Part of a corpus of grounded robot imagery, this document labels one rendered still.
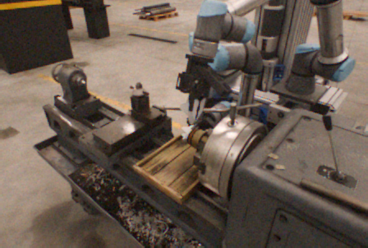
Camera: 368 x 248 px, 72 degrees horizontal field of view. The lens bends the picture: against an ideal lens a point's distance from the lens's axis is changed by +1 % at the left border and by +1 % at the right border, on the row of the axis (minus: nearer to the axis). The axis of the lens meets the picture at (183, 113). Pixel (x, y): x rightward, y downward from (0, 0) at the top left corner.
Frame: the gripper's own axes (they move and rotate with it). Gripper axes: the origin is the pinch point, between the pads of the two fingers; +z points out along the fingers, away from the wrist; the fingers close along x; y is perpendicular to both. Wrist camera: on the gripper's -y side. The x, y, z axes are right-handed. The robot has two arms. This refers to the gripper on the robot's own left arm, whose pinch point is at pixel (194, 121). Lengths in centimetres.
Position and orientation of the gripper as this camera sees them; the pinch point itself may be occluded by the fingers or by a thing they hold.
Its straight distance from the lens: 79.5
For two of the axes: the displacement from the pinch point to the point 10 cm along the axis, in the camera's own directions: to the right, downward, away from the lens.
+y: -7.7, -3.3, 5.5
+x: -6.1, 1.1, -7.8
